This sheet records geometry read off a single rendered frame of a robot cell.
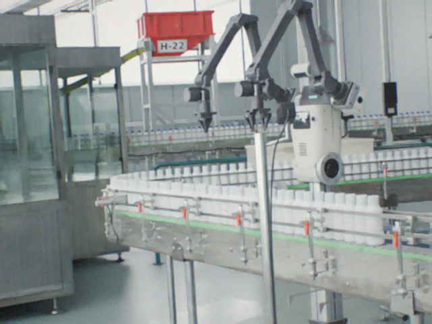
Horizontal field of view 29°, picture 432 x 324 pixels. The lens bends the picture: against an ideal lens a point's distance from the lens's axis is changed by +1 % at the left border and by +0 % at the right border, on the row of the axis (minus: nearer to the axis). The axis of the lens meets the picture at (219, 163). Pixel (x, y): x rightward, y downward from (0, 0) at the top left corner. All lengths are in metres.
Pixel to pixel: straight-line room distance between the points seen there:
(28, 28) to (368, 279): 4.41
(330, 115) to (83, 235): 5.24
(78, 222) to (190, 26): 2.99
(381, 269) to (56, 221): 4.29
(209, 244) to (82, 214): 5.26
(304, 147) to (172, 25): 6.49
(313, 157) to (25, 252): 3.24
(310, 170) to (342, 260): 1.18
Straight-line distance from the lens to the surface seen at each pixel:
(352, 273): 2.96
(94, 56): 9.00
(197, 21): 10.52
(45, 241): 6.78
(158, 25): 10.43
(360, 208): 2.93
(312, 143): 4.07
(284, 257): 3.27
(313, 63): 3.90
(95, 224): 8.99
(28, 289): 6.79
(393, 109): 10.14
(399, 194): 5.75
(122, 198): 4.52
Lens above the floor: 1.46
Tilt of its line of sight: 3 degrees down
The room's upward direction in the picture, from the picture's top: 4 degrees counter-clockwise
